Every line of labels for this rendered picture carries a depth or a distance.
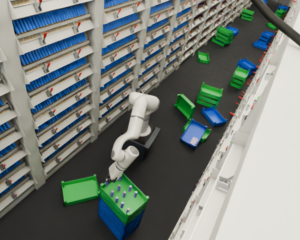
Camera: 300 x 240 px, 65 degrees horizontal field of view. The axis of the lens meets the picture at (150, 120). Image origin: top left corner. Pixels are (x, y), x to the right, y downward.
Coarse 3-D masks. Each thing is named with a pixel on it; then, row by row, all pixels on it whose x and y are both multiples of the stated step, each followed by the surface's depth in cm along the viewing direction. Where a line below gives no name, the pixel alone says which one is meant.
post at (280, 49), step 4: (292, 24) 109; (284, 40) 114; (280, 44) 116; (284, 44) 115; (280, 48) 116; (276, 52) 118; (280, 52) 117; (264, 72) 126; (260, 80) 129; (248, 100) 139; (244, 108) 142; (228, 132) 164; (188, 200) 224
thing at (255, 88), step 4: (256, 88) 132; (252, 92) 135; (252, 96) 133; (248, 104) 126; (248, 108) 121; (244, 112) 120; (240, 120) 115; (240, 124) 112; (236, 128) 110; (232, 136) 102; (228, 144) 101; (220, 152) 91; (220, 156) 92
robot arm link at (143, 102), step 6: (144, 96) 159; (150, 96) 166; (138, 102) 154; (144, 102) 155; (150, 102) 165; (156, 102) 169; (132, 108) 156; (138, 108) 153; (144, 108) 155; (150, 108) 167; (156, 108) 173; (132, 114) 154; (138, 114) 152; (144, 114) 156
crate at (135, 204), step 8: (104, 184) 172; (112, 184) 178; (120, 184) 179; (128, 184) 180; (104, 192) 168; (120, 192) 174; (128, 192) 175; (112, 200) 163; (120, 200) 170; (128, 200) 171; (136, 200) 172; (144, 200) 170; (120, 208) 160; (136, 208) 168; (128, 216) 156
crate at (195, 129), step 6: (192, 120) 285; (192, 126) 288; (198, 126) 288; (204, 126) 283; (186, 132) 285; (192, 132) 285; (198, 132) 284; (204, 132) 284; (180, 138) 274; (186, 138) 281; (198, 138) 281
